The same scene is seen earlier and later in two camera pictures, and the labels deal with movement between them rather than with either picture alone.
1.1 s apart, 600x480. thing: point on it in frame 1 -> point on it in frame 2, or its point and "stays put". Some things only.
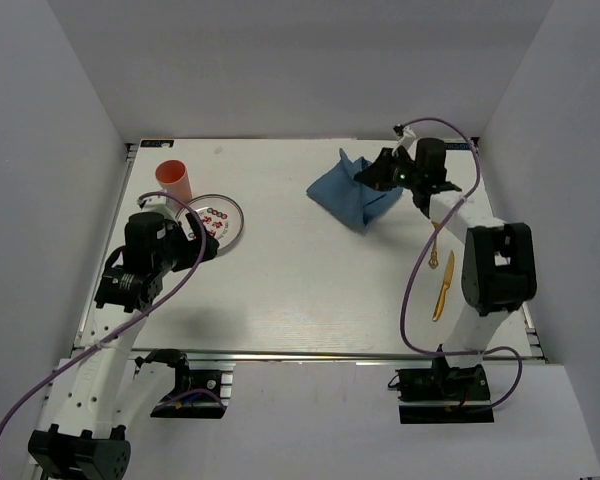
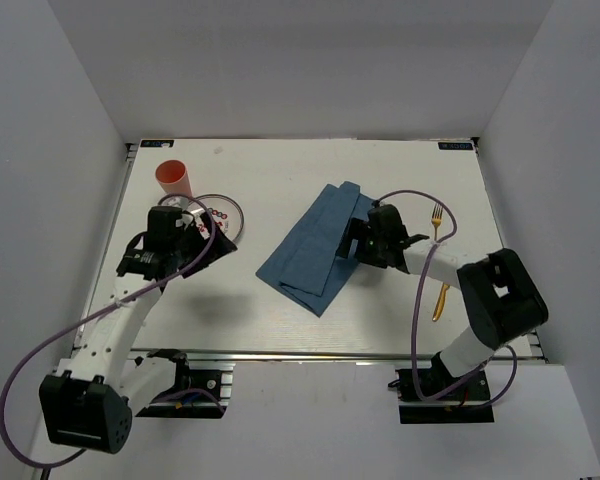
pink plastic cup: x=172 y=176 stays put
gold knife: x=447 y=283 stays put
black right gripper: x=377 y=175 -> x=360 y=229
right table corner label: x=457 y=146 stays put
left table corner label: x=157 y=143 stays put
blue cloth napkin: x=353 y=202 -> x=305 y=264
